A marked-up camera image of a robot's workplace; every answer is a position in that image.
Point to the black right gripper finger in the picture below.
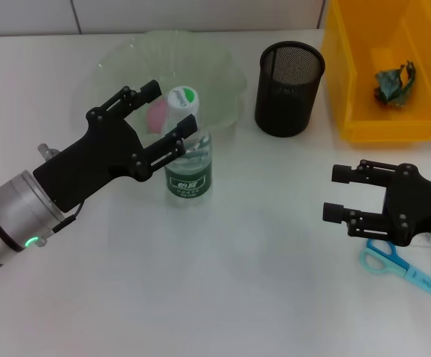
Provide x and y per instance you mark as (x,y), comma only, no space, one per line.
(343,173)
(333,212)

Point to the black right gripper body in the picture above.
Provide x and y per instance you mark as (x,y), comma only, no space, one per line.
(420,208)

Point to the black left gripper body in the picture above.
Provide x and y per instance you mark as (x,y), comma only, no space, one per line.
(96,160)

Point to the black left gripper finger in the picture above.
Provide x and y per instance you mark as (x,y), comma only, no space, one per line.
(187,124)
(150,91)

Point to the pink peach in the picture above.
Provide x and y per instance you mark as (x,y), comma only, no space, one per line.
(157,115)

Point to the clear green-label water bottle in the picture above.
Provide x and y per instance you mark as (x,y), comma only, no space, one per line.
(189,186)

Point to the light blue scissors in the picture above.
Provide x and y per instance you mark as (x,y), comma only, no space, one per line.
(408,269)

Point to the green plastic wrapper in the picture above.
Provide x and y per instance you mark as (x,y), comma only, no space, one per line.
(390,87)

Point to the green glass fruit plate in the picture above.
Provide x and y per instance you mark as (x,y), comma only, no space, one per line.
(215,74)

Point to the black mesh pen holder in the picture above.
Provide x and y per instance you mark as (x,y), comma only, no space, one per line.
(282,108)

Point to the yellow plastic bin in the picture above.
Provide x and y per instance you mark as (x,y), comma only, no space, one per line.
(390,126)

